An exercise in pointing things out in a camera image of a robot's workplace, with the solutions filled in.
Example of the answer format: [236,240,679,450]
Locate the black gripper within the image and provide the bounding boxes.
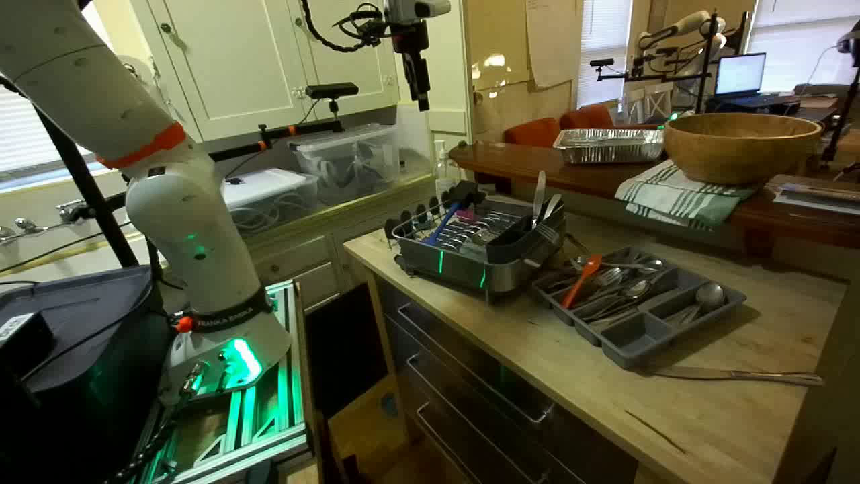
[389,20,436,114]

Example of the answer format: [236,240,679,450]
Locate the aluminium profile robot base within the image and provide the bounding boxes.
[132,278,318,484]

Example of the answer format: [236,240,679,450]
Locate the grey dish drying rack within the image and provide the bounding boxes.
[385,180,569,303]

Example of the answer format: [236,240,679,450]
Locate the grey utensil tray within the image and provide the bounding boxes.
[530,244,749,371]

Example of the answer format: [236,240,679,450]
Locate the clear plastic storage bin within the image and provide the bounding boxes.
[291,122,406,204]

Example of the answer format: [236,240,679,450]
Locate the blue plastic ladle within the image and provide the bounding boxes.
[420,211,464,251]

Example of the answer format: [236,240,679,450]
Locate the white plastic box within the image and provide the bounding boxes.
[220,166,320,237]

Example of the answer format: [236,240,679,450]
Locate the black cutlery caddy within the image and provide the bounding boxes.
[486,211,569,267]

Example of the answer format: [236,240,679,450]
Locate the aluminium foil tray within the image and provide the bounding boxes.
[550,127,667,170]

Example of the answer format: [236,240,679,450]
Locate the green white striped cloth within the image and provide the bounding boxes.
[613,159,760,231]

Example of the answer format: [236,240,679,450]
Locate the grey drawer fronts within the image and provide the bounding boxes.
[373,279,630,484]

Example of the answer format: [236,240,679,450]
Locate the open laptop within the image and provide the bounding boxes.
[710,51,802,115]

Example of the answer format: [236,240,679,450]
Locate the wooden bowl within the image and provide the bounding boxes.
[662,111,826,189]

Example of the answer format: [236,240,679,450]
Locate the black tripod pole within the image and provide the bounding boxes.
[0,76,143,271]

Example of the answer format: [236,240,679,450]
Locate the large silver spoon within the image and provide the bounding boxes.
[667,279,732,327]

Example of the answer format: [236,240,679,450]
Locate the black box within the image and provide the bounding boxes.
[0,263,174,484]

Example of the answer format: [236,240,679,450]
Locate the black camera on stand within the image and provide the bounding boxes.
[303,81,361,118]

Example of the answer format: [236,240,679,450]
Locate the white wall cabinet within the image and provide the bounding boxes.
[132,0,401,145]

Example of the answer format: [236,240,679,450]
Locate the white wire basket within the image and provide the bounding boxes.
[615,77,674,127]

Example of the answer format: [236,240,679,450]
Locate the orange handled utensil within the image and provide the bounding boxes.
[560,252,605,313]

